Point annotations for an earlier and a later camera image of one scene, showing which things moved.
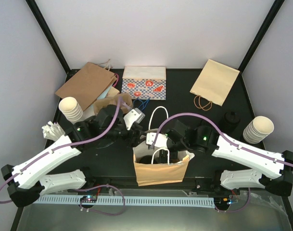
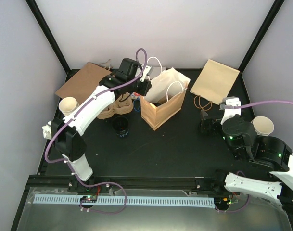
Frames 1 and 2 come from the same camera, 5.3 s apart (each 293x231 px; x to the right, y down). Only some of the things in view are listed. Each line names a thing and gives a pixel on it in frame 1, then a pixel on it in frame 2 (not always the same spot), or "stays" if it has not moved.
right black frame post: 239,85 stays
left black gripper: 133,138 to 147,85
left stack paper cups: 71,109 stays
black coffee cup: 147,159 to 159,103
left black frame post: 39,18 stays
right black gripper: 173,156 to 205,119
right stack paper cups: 259,128 stays
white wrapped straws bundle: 53,131 stays
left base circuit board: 89,198 stays
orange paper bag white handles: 159,166 to 164,97
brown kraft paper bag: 87,83 stays
